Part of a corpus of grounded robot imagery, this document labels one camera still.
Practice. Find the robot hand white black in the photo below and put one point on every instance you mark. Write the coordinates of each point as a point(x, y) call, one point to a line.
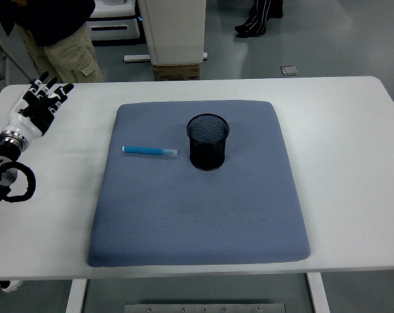
point(24, 124)

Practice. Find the blue marker pen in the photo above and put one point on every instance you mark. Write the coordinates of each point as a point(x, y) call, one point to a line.
point(145, 150)

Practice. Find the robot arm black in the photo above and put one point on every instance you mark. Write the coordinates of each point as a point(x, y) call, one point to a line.
point(1, 153)

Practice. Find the black mesh pen holder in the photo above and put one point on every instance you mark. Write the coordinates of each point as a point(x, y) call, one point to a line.
point(206, 153)

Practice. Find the person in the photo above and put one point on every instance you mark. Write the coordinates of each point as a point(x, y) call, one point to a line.
point(259, 19)
point(63, 49)

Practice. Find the white mobile machine base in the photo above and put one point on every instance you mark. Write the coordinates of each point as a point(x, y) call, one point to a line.
point(115, 29)

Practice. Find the brown cardboard box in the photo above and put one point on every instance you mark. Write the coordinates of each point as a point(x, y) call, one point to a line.
point(177, 72)

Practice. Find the white black caster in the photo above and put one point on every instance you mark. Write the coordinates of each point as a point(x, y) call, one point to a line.
point(9, 286)

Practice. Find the white table leg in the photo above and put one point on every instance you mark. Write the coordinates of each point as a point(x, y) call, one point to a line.
point(75, 296)
point(318, 293)

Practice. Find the blue-grey textured mat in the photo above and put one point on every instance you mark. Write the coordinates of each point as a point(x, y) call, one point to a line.
point(200, 212)

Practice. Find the grey floor socket plate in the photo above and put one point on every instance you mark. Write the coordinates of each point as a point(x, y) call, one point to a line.
point(288, 70)

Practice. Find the white pedestal column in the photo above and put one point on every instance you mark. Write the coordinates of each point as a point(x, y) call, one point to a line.
point(174, 29)

